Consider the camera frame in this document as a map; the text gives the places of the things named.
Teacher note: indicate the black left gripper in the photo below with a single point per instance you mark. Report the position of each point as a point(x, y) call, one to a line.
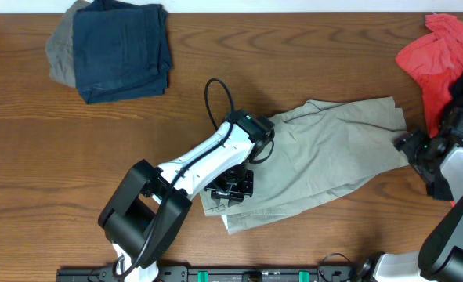
point(231, 188)

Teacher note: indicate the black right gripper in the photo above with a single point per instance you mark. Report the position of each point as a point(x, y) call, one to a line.
point(405, 143)

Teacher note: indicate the khaki shorts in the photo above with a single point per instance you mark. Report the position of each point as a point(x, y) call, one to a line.
point(322, 151)

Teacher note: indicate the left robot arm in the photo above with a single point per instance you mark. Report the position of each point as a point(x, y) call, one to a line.
point(146, 211)

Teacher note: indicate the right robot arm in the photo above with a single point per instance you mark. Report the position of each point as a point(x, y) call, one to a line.
point(439, 259)

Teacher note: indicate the black garment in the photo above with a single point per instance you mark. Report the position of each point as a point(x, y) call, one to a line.
point(445, 152)

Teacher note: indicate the red garment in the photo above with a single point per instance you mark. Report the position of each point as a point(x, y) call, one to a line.
point(435, 62)

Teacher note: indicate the folded dark blue garment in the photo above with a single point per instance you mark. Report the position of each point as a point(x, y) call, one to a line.
point(120, 51)

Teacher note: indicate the folded grey garment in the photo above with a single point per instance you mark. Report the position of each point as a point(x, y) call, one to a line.
point(59, 47)

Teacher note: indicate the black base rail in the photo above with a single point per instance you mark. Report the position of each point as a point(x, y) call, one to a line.
point(190, 274)

